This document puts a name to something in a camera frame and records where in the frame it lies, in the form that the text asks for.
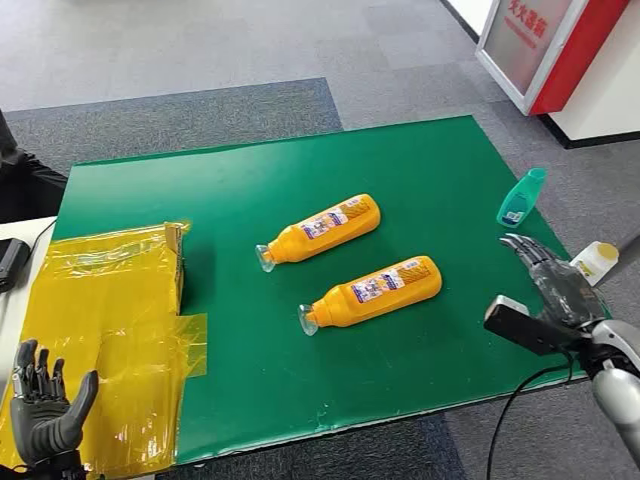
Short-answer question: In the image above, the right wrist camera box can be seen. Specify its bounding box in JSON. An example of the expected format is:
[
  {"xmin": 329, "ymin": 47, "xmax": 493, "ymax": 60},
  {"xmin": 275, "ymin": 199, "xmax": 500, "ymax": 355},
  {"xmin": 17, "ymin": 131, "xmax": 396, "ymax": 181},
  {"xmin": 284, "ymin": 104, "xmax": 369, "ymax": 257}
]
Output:
[{"xmin": 483, "ymin": 295, "xmax": 590, "ymax": 358}]

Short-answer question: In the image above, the black fabric object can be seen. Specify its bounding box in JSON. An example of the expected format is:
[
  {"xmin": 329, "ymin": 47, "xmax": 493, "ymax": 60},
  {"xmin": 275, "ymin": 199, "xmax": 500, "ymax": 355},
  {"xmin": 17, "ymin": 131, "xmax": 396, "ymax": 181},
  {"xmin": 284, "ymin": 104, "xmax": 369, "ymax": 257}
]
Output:
[{"xmin": 0, "ymin": 109, "xmax": 69, "ymax": 225}]

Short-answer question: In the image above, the orange bottle with clear cap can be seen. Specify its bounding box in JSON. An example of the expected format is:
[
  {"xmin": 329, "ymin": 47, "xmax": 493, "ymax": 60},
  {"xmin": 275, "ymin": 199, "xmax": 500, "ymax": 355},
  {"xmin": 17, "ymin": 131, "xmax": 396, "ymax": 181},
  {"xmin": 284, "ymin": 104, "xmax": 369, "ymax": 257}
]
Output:
[
  {"xmin": 254, "ymin": 193, "xmax": 382, "ymax": 274},
  {"xmin": 297, "ymin": 255, "xmax": 444, "ymax": 338}
]

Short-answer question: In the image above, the red white fire extinguisher cabinet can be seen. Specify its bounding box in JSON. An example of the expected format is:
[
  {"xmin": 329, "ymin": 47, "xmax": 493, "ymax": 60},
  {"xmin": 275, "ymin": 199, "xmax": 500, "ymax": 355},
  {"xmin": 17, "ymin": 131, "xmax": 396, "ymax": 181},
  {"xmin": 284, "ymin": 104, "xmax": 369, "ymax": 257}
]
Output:
[{"xmin": 475, "ymin": 0, "xmax": 640, "ymax": 150}]

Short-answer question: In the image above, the thin black device cable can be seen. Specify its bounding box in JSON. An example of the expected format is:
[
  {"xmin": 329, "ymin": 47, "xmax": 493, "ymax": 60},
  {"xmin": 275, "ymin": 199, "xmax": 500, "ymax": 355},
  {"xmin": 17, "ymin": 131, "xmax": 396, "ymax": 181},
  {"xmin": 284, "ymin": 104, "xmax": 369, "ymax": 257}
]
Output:
[{"xmin": 29, "ymin": 218, "xmax": 57, "ymax": 258}]

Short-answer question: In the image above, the green table mat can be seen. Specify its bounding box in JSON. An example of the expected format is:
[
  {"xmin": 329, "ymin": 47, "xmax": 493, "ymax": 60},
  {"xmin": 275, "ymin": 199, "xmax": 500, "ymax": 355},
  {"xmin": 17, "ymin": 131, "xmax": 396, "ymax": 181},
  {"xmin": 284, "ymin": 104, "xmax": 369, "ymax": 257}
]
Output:
[{"xmin": 52, "ymin": 115, "xmax": 612, "ymax": 466}]

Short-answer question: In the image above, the teal plastic bottle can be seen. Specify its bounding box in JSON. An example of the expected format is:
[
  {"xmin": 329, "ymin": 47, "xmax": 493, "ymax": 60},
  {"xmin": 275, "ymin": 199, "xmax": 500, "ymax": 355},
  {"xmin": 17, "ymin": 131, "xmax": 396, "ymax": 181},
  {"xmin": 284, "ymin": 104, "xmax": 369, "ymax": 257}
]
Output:
[{"xmin": 496, "ymin": 167, "xmax": 548, "ymax": 229}]

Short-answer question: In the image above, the white bottle with yellow cap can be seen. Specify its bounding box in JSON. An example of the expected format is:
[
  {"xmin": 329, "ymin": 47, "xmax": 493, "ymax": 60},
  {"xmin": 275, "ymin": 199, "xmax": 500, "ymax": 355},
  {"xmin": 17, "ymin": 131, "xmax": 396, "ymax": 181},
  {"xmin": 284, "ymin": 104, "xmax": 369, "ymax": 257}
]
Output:
[{"xmin": 570, "ymin": 241, "xmax": 620, "ymax": 288}]

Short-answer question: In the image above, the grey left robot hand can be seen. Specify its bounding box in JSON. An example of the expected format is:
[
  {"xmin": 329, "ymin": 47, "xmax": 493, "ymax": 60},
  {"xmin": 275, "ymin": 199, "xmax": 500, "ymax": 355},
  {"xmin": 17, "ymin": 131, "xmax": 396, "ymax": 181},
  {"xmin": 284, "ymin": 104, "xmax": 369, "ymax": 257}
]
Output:
[{"xmin": 10, "ymin": 339, "xmax": 100, "ymax": 469}]

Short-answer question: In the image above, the black flat device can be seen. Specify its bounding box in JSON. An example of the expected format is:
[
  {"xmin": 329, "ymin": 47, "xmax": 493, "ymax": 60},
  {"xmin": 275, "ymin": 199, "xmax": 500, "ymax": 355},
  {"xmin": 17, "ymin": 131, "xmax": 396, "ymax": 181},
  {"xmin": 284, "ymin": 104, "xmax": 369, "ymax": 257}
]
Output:
[{"xmin": 0, "ymin": 238, "xmax": 32, "ymax": 294}]

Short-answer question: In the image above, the cardboard box in yellow tape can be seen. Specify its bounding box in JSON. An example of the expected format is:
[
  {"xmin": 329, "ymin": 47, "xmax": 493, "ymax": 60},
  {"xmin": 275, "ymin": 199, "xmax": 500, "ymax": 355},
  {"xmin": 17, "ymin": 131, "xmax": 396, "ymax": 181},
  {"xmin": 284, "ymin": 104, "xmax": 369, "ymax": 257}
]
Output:
[{"xmin": 0, "ymin": 221, "xmax": 208, "ymax": 480}]

